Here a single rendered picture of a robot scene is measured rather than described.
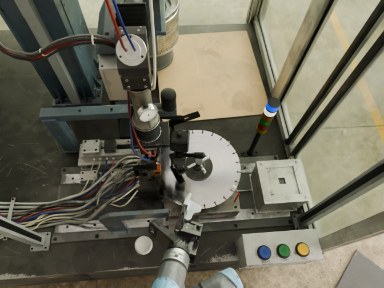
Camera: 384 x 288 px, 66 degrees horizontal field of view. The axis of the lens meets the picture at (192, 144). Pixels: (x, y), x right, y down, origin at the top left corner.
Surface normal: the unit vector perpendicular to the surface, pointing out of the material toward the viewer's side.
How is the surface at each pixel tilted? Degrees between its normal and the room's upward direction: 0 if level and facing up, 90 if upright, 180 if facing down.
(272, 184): 0
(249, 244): 0
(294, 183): 0
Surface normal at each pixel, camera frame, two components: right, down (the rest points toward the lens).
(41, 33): 0.08, 0.88
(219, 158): 0.04, -0.47
